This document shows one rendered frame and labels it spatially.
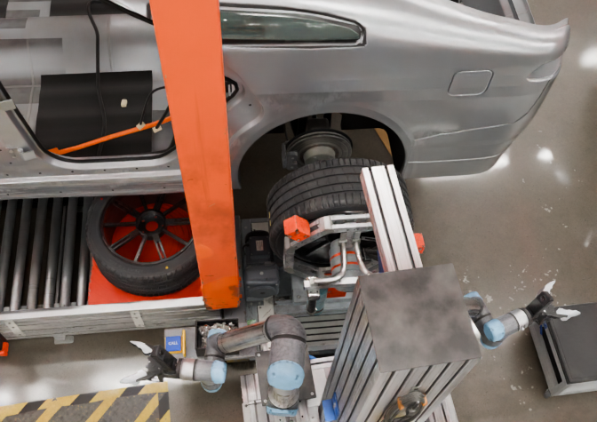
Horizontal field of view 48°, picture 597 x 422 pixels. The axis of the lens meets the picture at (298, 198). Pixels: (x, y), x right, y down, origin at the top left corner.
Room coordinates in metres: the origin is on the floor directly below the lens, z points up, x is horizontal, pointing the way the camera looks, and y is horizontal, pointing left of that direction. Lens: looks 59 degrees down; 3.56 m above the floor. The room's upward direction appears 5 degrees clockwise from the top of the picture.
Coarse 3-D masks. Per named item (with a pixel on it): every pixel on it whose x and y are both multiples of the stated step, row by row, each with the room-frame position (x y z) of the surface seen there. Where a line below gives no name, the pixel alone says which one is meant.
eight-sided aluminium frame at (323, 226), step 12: (336, 216) 1.40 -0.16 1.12; (348, 216) 1.41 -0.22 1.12; (360, 216) 1.41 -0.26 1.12; (312, 228) 1.37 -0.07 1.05; (324, 228) 1.34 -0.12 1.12; (336, 228) 1.34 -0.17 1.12; (348, 228) 1.35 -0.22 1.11; (360, 228) 1.36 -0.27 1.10; (372, 228) 1.37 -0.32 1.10; (288, 240) 1.34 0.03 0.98; (312, 240) 1.33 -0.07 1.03; (288, 252) 1.31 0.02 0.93; (288, 264) 1.31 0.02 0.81; (300, 264) 1.36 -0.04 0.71; (372, 264) 1.43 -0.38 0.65; (300, 276) 1.32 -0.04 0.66; (324, 276) 1.35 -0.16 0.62
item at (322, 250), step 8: (336, 224) 1.47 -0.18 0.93; (368, 232) 1.58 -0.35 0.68; (320, 240) 1.44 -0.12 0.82; (328, 240) 1.45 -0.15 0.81; (368, 240) 1.48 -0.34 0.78; (304, 248) 1.46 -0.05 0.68; (312, 248) 1.45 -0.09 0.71; (320, 248) 1.44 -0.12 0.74; (328, 248) 1.51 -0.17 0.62; (360, 248) 1.48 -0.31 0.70; (296, 256) 1.40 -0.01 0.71; (304, 256) 1.42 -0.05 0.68; (312, 256) 1.44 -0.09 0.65; (320, 256) 1.45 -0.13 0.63; (328, 256) 1.46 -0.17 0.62
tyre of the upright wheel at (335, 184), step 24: (312, 168) 1.61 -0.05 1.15; (336, 168) 1.61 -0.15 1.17; (360, 168) 1.62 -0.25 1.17; (288, 192) 1.53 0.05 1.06; (312, 192) 1.49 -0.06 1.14; (336, 192) 1.49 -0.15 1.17; (360, 192) 1.50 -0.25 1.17; (288, 216) 1.41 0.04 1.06; (312, 216) 1.41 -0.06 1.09; (408, 216) 1.49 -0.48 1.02; (312, 264) 1.41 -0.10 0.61
